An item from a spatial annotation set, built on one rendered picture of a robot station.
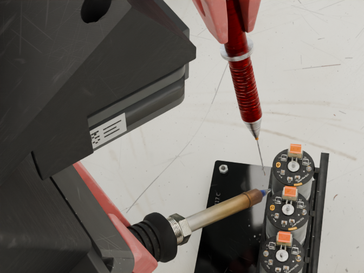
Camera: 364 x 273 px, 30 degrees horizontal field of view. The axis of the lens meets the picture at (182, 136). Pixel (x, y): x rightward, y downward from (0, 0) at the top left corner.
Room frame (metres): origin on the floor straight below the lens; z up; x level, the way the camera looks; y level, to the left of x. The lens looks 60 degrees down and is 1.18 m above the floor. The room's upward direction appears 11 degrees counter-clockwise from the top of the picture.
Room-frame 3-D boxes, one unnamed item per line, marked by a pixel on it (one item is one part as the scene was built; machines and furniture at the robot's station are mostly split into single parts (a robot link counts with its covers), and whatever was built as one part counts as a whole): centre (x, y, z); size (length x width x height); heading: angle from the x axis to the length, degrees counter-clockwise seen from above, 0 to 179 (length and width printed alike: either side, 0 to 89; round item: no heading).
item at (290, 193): (0.16, -0.05, 0.82); 0.01 x 0.01 x 0.01; 69
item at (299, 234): (0.15, -0.05, 0.79); 0.02 x 0.02 x 0.05
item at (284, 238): (0.13, -0.04, 0.82); 0.01 x 0.01 x 0.01; 69
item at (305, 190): (0.18, -0.06, 0.79); 0.02 x 0.02 x 0.05
